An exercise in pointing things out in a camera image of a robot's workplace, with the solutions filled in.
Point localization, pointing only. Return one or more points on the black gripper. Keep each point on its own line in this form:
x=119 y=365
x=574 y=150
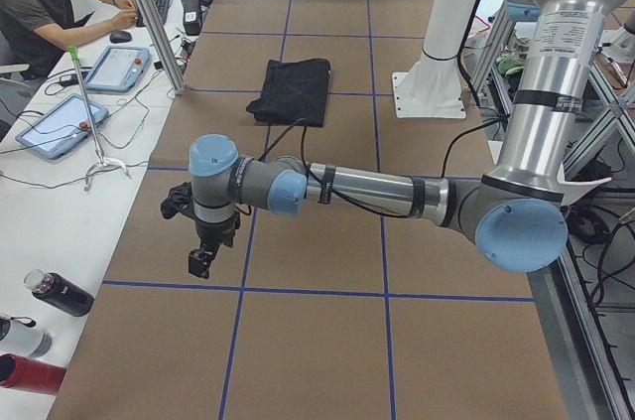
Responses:
x=214 y=229

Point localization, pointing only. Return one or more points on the black printed t-shirt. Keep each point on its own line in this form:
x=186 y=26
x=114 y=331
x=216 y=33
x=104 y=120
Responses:
x=293 y=91

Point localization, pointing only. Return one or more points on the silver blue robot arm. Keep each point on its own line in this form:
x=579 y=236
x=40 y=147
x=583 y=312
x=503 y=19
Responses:
x=513 y=214

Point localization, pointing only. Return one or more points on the blue tape line crosswise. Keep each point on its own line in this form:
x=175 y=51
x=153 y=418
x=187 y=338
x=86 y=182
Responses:
x=313 y=292

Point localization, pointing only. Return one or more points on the black drink bottle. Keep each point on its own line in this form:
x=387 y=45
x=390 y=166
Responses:
x=55 y=290

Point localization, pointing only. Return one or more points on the left blue teach pendant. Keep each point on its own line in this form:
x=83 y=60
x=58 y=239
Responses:
x=58 y=131

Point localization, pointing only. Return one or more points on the blue teach pendant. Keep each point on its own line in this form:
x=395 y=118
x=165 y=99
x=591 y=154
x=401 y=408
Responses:
x=118 y=69
x=58 y=131

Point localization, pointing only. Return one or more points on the white drink bottle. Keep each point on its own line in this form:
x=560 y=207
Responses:
x=19 y=339

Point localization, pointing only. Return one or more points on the right blue teach pendant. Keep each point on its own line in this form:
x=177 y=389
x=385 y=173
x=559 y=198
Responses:
x=118 y=69

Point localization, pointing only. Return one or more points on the red drink bottle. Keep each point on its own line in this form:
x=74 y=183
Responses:
x=30 y=375

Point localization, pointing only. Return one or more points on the black computer mouse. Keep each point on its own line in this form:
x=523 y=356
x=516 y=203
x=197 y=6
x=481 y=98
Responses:
x=120 y=37

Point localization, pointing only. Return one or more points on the seated man dark shirt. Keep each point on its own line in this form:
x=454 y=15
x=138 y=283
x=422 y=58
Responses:
x=39 y=32

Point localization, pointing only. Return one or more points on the green cloth pile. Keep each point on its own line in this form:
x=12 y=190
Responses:
x=509 y=63

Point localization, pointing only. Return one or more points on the white plastic chair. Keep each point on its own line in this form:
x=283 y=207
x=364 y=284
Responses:
x=573 y=191

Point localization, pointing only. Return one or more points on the green handled reacher grabber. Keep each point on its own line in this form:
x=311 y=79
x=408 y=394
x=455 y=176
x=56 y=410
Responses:
x=103 y=162

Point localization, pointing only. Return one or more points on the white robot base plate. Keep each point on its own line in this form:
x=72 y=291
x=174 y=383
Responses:
x=432 y=87

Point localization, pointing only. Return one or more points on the aluminium frame post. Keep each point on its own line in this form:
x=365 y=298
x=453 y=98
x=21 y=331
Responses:
x=161 y=43

